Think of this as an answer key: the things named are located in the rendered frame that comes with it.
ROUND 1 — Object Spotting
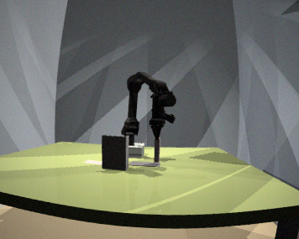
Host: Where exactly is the grey open-top bin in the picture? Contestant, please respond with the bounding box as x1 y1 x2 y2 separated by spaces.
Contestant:
102 134 129 171

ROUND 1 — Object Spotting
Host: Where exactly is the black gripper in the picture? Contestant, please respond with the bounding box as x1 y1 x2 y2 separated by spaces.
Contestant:
149 107 165 140

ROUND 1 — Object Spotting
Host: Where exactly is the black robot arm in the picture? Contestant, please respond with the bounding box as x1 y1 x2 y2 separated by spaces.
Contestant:
121 72 176 146

